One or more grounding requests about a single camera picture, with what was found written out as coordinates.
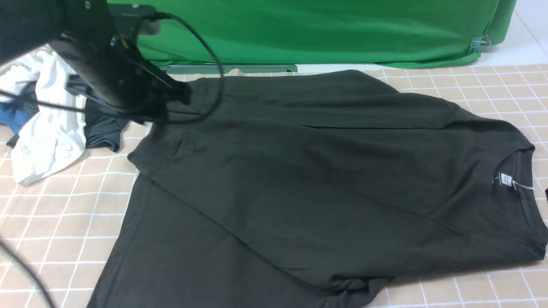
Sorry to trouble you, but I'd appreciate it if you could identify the blue crumpled garment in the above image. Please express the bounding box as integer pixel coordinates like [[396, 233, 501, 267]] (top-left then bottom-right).
[[0, 103, 29, 134]]

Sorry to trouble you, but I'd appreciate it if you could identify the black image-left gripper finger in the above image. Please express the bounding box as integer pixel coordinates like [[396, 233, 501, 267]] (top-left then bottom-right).
[[128, 100, 172, 124], [146, 64, 192, 105]]

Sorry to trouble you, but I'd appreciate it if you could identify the dark gray long-sleeved shirt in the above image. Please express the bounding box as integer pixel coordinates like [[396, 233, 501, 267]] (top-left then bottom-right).
[[88, 71, 547, 308]]

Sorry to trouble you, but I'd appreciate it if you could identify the dark teal crumpled shirt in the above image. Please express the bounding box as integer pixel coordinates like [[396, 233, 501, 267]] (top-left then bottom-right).
[[5, 75, 128, 153]]

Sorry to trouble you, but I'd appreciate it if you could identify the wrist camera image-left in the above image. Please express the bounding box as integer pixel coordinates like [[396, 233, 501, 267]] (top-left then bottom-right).
[[108, 4, 159, 40]]

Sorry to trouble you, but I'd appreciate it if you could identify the green backdrop cloth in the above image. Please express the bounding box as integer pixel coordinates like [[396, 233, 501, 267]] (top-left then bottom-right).
[[119, 0, 515, 69]]

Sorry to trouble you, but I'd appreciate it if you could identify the binder clip on backdrop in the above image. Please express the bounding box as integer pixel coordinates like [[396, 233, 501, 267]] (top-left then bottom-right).
[[468, 35, 492, 53]]

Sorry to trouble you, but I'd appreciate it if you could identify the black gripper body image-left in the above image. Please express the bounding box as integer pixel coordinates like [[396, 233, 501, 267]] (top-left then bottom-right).
[[49, 36, 172, 124]]

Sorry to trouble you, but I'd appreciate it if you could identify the beige checkered tablecloth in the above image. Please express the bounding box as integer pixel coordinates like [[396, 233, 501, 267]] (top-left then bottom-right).
[[0, 64, 548, 308]]

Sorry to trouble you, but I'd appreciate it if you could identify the white crumpled shirt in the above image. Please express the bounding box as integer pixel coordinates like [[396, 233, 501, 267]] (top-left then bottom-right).
[[1, 46, 86, 187]]

